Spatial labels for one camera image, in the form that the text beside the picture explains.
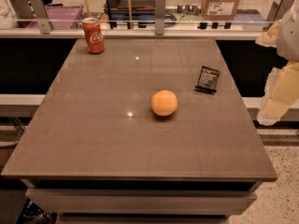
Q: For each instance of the purple plastic crate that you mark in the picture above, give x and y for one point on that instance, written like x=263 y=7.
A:
x=63 y=17

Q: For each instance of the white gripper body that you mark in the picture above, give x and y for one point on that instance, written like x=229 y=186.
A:
x=290 y=36

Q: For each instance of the black rxbar chocolate wrapper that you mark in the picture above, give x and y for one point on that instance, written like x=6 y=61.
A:
x=208 y=79

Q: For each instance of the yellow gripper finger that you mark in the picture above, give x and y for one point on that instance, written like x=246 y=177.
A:
x=281 y=91
x=269 y=38

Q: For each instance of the glass railing with metal posts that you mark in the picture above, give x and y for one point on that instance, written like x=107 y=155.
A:
x=252 y=19

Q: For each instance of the orange and blue cart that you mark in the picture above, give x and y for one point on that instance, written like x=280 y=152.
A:
x=143 y=11

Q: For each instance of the orange fruit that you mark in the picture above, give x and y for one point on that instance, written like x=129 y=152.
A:
x=164 y=103

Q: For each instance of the red coke can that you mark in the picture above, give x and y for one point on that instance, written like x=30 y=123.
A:
x=93 y=35

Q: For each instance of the cardboard box with label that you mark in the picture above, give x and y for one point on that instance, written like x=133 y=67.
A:
x=219 y=9

